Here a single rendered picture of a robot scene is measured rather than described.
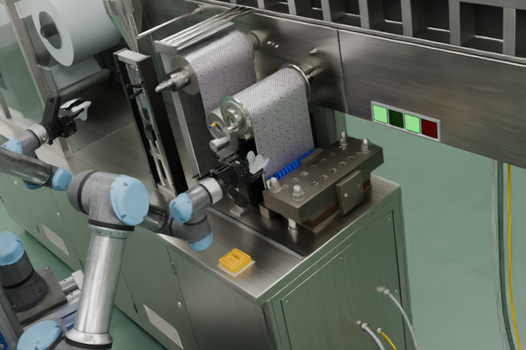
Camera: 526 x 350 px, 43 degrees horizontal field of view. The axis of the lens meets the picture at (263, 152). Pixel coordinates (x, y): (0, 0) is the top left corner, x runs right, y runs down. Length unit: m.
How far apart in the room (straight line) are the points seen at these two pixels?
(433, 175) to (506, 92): 2.15
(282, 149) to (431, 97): 0.52
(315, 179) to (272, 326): 0.47
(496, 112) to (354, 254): 0.67
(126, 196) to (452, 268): 1.99
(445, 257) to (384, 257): 1.04
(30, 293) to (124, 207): 0.73
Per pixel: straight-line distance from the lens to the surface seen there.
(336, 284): 2.18
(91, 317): 1.71
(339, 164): 2.16
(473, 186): 3.81
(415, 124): 2.02
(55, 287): 2.35
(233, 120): 2.04
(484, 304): 3.12
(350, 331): 2.36
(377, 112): 2.10
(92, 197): 1.69
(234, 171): 2.01
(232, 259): 2.02
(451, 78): 1.88
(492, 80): 1.81
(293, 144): 2.19
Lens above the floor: 2.18
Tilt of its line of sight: 30 degrees down
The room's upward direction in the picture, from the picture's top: 12 degrees counter-clockwise
